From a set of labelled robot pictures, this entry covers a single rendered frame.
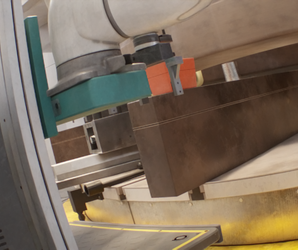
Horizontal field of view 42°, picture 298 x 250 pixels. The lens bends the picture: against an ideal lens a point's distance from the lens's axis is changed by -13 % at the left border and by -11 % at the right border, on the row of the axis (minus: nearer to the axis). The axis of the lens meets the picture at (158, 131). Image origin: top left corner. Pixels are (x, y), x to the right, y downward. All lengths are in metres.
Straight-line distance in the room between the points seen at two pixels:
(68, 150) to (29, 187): 3.04
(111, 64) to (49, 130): 0.20
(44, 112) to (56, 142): 3.05
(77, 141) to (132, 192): 1.90
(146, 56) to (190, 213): 0.88
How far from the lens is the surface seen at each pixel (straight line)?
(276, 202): 1.63
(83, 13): 0.89
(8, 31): 0.95
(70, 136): 3.95
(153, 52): 1.18
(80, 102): 0.86
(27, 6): 4.78
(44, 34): 5.65
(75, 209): 2.40
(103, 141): 2.74
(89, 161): 2.80
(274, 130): 2.24
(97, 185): 2.25
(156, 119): 1.57
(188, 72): 1.76
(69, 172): 2.77
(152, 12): 0.84
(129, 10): 0.85
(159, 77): 1.70
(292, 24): 2.03
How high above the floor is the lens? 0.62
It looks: 2 degrees down
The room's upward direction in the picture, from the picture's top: 14 degrees counter-clockwise
